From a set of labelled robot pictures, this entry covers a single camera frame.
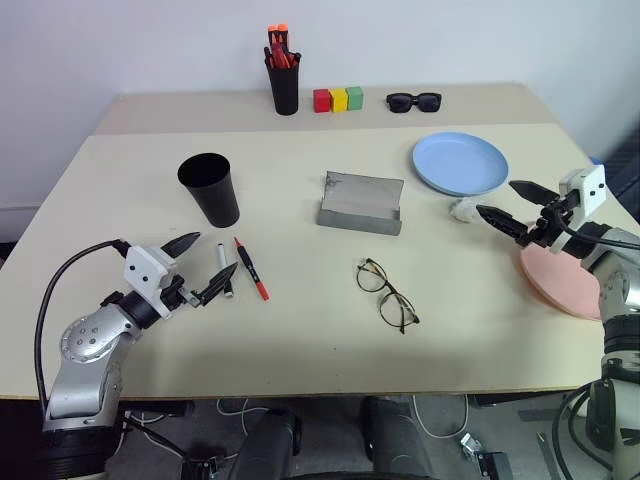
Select tortoiseshell round eyeglasses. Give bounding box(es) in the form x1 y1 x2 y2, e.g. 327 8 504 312
356 257 421 335

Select dark ribbed panel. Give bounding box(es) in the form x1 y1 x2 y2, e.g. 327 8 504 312
606 118 640 202

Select black pen holder cup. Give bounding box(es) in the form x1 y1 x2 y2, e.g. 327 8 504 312
265 52 302 117

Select white floor cable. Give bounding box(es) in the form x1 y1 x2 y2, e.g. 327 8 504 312
215 396 272 427
411 394 470 441

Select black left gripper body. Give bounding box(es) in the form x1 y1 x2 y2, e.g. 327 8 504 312
158 274 204 309

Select dark rounded shape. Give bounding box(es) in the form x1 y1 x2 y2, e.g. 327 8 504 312
234 407 304 480
359 394 432 480

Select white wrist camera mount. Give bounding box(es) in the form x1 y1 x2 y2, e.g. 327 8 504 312
122 244 177 319
547 163 608 256

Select empty black plastic cup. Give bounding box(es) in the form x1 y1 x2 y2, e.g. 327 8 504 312
176 152 241 229

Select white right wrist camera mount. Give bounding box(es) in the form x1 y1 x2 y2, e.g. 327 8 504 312
547 163 608 256

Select metal floor bracket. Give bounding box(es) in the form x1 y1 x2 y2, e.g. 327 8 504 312
458 432 514 480

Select grey glasses case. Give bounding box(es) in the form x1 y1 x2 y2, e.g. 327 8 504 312
315 170 405 237

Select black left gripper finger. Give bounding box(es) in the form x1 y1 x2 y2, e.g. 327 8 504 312
192 262 239 307
160 231 202 260

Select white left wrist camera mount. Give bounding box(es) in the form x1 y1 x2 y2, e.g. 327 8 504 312
122 244 177 319

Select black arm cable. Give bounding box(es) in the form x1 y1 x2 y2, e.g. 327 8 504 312
553 207 640 480
33 239 132 416

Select blue plate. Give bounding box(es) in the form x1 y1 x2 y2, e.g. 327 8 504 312
411 131 511 197

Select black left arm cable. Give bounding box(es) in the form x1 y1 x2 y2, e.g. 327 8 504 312
33 239 132 416

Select black sunglasses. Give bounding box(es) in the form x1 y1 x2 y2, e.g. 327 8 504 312
385 91 443 115

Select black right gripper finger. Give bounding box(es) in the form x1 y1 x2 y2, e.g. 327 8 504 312
475 204 531 246
508 180 561 206

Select crumpled white paper ball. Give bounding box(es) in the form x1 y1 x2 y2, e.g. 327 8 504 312
448 197 484 224

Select pink plate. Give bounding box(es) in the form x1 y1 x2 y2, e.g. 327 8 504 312
518 245 604 322

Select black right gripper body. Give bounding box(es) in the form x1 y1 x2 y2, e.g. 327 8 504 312
519 196 577 248

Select white marker pen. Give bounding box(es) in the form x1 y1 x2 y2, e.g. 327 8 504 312
216 242 236 300

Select red and black pen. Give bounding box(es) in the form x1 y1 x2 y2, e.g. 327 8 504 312
233 236 271 302

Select black table frame bar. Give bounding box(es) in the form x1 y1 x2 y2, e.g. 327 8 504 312
472 393 571 409

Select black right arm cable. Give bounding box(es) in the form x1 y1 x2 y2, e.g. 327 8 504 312
553 207 640 480

